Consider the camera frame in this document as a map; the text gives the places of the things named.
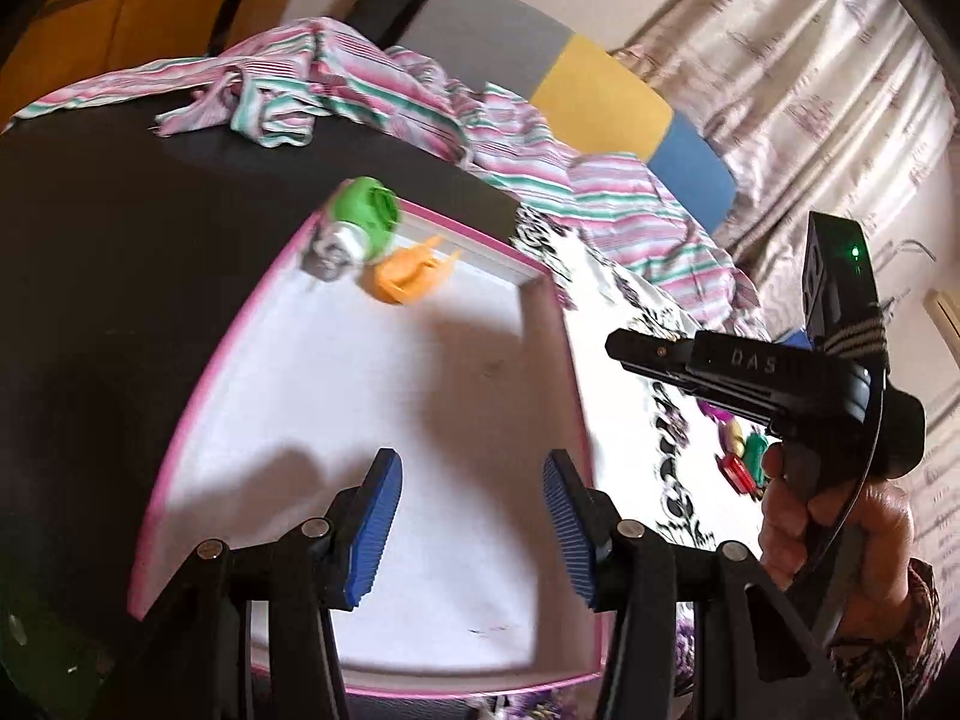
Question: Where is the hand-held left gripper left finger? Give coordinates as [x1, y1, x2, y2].
[97, 448, 404, 720]

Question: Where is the beige patterned curtain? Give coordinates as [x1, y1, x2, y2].
[621, 0, 960, 616]

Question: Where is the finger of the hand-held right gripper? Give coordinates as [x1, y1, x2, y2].
[605, 328, 700, 391]

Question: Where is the pink-rimmed white box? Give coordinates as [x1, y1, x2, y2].
[127, 199, 605, 695]

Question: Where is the white embroidered floral tablecloth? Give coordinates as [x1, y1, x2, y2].
[514, 202, 777, 720]

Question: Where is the orange wooden cabinet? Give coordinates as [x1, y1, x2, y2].
[0, 0, 331, 122]

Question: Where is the person's right hand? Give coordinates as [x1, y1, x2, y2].
[757, 474, 920, 610]

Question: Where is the person's right forearm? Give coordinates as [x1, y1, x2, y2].
[823, 561, 947, 720]

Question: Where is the pink green striped cloth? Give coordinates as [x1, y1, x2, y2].
[7, 15, 762, 332]

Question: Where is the orange plastic toy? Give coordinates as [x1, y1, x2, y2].
[362, 234, 463, 307]

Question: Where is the grey yellow blue chair back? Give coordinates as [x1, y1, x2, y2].
[397, 0, 740, 235]

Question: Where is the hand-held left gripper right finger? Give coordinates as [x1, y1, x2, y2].
[541, 450, 860, 720]

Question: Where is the small green plastic toy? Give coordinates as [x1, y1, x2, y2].
[742, 435, 768, 493]

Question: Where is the grey white toy piece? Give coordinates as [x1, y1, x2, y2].
[303, 221, 370, 283]

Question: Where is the red plastic toy piece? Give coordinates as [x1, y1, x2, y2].
[716, 454, 755, 497]

